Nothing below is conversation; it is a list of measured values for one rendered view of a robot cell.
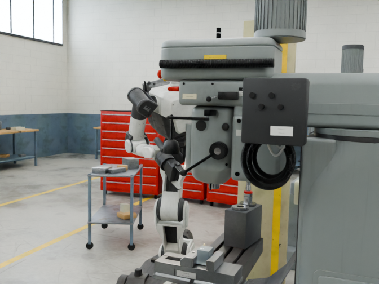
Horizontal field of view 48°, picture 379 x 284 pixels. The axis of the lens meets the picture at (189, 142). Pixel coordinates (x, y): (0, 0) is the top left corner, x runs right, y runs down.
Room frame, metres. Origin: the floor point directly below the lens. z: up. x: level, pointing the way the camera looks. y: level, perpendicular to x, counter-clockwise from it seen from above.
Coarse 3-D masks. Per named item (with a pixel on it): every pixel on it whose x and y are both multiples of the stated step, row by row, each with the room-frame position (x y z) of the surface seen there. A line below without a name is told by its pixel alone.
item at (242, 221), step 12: (240, 204) 2.23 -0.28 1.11; (252, 204) 2.21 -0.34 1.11; (228, 216) 2.13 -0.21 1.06; (240, 216) 2.09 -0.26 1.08; (252, 216) 2.15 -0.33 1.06; (228, 228) 2.12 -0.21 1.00; (240, 228) 2.09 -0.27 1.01; (252, 228) 2.15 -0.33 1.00; (228, 240) 2.12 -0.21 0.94; (240, 240) 2.09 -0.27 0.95; (252, 240) 2.16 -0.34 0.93
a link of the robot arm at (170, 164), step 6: (162, 156) 2.18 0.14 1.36; (168, 156) 2.18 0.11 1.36; (162, 162) 2.16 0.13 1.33; (168, 162) 2.14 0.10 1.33; (174, 162) 2.12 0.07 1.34; (162, 168) 2.19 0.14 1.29; (168, 168) 2.15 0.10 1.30; (174, 168) 2.11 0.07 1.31; (168, 174) 2.15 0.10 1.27; (174, 174) 2.15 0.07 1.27; (174, 180) 2.17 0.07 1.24
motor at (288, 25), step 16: (256, 0) 1.68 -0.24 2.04; (272, 0) 1.62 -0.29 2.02; (288, 0) 1.61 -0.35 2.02; (304, 0) 1.63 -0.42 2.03; (256, 16) 1.68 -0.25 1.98; (272, 16) 1.62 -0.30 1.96; (288, 16) 1.61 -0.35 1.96; (304, 16) 1.65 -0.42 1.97; (256, 32) 1.67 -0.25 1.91; (272, 32) 1.61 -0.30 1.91; (288, 32) 1.60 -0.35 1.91; (304, 32) 1.64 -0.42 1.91
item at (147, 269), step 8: (184, 232) 2.83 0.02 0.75; (144, 264) 2.72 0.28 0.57; (152, 264) 2.72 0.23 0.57; (136, 272) 2.42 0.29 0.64; (144, 272) 2.59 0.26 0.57; (152, 272) 2.59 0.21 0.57; (128, 280) 2.40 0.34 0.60; (136, 280) 2.39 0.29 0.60; (144, 280) 2.39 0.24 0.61; (152, 280) 2.42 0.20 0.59; (160, 280) 2.42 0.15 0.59
